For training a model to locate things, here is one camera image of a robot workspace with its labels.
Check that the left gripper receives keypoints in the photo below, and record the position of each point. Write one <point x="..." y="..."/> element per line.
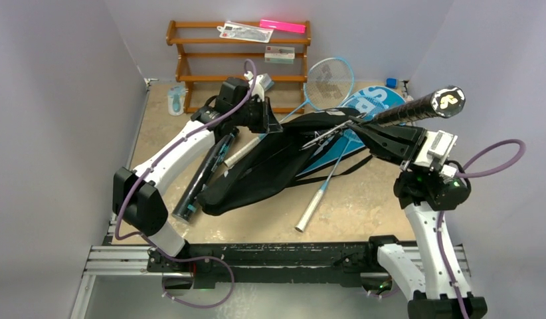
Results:
<point x="268" y="123"/>

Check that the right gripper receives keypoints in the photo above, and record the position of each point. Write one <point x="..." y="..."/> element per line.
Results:
<point x="414" y="147"/>

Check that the black Crossway racket bag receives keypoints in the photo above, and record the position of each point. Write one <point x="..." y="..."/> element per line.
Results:
<point x="272" y="165"/>

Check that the black shuttlecock tube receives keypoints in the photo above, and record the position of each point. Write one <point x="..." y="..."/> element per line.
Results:
<point x="187" y="205"/>

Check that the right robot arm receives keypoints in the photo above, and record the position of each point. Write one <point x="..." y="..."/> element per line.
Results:
<point x="437" y="289"/>

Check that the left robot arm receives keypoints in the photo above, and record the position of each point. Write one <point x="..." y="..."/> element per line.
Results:
<point x="137" y="193"/>

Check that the light blue badminton racket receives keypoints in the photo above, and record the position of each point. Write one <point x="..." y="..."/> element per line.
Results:
<point x="330" y="82"/>

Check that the small pink white object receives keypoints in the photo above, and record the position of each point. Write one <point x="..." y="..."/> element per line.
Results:
<point x="405" y="89"/>

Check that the blue racket bag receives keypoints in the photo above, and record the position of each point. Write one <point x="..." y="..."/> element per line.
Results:
<point x="368" y="101"/>

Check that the small blue cube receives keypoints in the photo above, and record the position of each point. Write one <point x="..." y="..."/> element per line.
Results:
<point x="391" y="83"/>

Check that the white green box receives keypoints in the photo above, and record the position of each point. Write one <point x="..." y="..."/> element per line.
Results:
<point x="279" y="55"/>

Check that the pink bar on shelf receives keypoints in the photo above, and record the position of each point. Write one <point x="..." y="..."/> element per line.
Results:
<point x="283" y="26"/>

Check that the light blue packaged item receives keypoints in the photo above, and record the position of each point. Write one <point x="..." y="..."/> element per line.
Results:
<point x="176" y="99"/>

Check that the white blister package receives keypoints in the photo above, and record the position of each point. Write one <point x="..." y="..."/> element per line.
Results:
<point x="242" y="32"/>

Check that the wooden shelf rack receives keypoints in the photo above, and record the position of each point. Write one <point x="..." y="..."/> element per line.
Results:
<point x="183" y="71"/>

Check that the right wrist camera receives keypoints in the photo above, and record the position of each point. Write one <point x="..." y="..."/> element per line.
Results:
<point x="435" y="149"/>

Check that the white racket handle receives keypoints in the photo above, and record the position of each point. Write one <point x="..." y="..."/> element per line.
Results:
<point x="313" y="204"/>

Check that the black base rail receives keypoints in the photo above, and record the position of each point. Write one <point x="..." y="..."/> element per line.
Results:
<point x="348" y="264"/>

